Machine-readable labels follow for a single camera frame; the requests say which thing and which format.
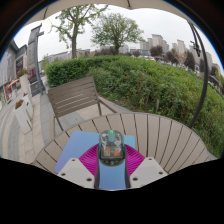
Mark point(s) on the green trimmed hedge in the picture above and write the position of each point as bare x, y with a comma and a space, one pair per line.
143, 86

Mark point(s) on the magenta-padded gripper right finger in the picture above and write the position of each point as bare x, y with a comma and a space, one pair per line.
146, 171

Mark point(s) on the white flower planter box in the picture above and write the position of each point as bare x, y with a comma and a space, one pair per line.
22, 116

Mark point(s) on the transparent teal computer mouse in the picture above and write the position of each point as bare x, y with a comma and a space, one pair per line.
111, 150

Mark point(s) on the tall grey sign pillar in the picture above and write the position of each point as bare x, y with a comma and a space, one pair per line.
33, 56

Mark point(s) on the leaning thin-trunk tree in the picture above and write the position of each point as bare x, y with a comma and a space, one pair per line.
74, 40

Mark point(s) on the blue rectangular mouse pad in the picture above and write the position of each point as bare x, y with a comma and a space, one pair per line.
80, 143

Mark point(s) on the dark curved parasol pole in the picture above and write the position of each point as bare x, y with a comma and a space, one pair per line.
203, 83

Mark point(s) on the group of apartment buildings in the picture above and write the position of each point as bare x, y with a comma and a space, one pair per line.
156, 40

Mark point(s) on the round-crowned green tree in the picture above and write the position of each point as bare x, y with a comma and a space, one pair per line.
116, 31

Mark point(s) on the brown slatted wooden chair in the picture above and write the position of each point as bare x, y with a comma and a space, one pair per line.
73, 96

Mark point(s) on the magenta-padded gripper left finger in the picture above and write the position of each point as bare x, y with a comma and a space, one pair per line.
78, 171

